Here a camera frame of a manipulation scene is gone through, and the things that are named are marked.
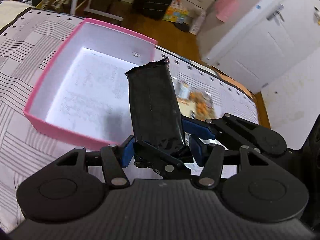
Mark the orange snack bag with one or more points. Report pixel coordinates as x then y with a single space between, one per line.
195 104

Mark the pink cardboard box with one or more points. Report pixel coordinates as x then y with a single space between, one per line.
82 97

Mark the black snack bar wrapper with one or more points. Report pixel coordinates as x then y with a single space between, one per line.
155 114

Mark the colourful toy box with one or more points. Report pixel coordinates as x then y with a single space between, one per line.
177 12

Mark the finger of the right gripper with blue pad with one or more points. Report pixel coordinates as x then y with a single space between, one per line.
197 127
167 165

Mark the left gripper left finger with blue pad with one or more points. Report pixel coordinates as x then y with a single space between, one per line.
114 159

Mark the striped white bed sheet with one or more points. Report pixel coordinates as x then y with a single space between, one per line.
29 39

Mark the white door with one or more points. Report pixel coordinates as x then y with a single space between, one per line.
261 41

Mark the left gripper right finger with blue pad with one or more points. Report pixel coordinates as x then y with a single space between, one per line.
210 157

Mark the pink hanging bag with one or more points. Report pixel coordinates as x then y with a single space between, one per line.
224 9

